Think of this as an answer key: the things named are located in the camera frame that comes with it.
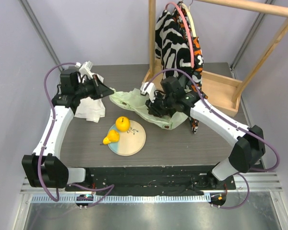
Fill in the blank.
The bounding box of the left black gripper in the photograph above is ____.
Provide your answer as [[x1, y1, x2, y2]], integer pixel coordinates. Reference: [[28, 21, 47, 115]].
[[74, 74, 114, 100]]

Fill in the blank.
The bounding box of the light green plastic bag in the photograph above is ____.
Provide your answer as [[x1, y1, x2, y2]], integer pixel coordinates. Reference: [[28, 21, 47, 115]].
[[109, 88, 188, 130]]

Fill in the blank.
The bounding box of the yellow fake apple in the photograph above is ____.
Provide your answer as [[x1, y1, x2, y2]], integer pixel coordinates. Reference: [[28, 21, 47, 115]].
[[115, 116, 131, 132]]

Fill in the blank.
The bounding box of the yellow fake pear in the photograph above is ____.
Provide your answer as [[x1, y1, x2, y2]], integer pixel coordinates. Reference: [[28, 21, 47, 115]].
[[102, 129, 120, 145]]

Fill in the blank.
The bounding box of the beige and blue ceramic plate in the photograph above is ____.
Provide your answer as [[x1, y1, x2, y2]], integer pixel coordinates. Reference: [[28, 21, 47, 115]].
[[108, 120, 146, 156]]

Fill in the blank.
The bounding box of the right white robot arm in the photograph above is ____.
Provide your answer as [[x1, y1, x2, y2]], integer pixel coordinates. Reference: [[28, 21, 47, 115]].
[[141, 77, 265, 189]]

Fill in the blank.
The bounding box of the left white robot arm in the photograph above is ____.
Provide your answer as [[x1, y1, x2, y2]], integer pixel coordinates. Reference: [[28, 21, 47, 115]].
[[22, 69, 114, 191]]

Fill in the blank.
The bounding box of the white crumpled cloth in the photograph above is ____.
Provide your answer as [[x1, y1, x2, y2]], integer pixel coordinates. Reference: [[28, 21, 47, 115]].
[[75, 74, 106, 123]]

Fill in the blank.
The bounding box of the wooden clothes rack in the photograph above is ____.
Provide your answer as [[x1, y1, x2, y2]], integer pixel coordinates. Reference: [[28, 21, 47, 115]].
[[142, 0, 288, 116]]

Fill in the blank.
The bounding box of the black white zebra garment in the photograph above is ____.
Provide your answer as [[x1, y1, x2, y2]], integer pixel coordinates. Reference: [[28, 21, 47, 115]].
[[155, 10, 193, 79]]

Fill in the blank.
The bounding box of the orange black patterned garment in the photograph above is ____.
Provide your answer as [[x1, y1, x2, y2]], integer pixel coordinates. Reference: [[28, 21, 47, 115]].
[[173, 1, 204, 134]]

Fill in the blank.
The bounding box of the cream clothes hanger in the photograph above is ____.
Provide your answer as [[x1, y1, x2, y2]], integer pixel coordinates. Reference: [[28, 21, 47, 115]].
[[181, 3, 197, 37]]

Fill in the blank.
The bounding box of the pink clothes hanger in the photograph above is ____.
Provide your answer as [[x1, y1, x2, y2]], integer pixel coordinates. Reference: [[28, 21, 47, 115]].
[[165, 1, 194, 68]]

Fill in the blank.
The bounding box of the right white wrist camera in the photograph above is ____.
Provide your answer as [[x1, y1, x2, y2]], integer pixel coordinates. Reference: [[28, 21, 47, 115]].
[[140, 82, 156, 103]]

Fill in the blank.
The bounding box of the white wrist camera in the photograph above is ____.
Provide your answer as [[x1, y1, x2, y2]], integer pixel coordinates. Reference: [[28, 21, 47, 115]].
[[140, 82, 156, 103], [75, 61, 93, 79]]

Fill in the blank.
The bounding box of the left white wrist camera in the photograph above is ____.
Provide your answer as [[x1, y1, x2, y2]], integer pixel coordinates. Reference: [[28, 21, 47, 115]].
[[75, 61, 93, 79]]

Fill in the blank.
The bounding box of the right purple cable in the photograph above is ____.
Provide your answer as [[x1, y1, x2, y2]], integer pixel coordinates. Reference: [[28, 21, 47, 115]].
[[146, 68, 281, 209]]

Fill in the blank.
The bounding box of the purple cable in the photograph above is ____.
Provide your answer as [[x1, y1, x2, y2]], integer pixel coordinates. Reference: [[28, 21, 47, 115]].
[[37, 62, 116, 208], [146, 68, 281, 209]]

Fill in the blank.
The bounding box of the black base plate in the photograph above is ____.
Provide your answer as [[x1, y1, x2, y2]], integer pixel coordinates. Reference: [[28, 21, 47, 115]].
[[64, 165, 237, 196]]

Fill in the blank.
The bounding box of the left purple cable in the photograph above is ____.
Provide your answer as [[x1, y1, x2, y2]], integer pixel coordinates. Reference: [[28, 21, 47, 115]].
[[37, 62, 116, 208]]

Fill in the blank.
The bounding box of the white slotted cable duct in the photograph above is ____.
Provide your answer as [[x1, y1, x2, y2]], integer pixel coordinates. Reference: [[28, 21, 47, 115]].
[[31, 195, 211, 204]]

